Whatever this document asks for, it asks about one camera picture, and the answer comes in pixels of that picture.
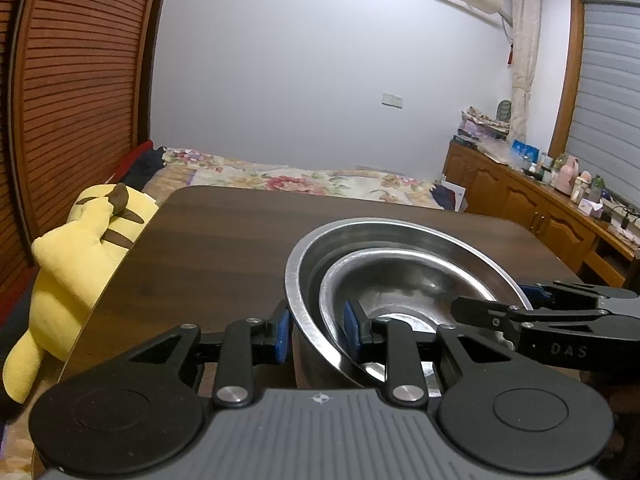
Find blue box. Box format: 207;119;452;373
509;139;542;167

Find yellow plush toy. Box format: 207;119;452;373
2;182;162;404

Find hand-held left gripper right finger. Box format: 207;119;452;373
342;299;507;405

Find beige patterned curtain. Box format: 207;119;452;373
508;0;544;144

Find clear plastic bags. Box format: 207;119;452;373
477;140;517;164

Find red and dark cloth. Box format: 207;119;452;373
106;140;169;196

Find dark wooden table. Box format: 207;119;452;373
0;146;447;480

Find louvered wooden wardrobe door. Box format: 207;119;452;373
0;0;37;303
10;0;172;253

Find wooden window frame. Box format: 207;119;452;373
547;0;589;162

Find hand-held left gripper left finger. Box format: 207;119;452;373
127;301;292;409

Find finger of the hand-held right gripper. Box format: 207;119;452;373
449;295;609;334
516;281;640;310

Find pile of folded fabric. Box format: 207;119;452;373
452;106;511;149

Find wooden cabinet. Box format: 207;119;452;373
442;139;640;289

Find large steel bowl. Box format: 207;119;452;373
284;217;536;391

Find pink bottle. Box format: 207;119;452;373
555;155;581;195

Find white cardboard box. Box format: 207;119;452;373
444;184;469;212

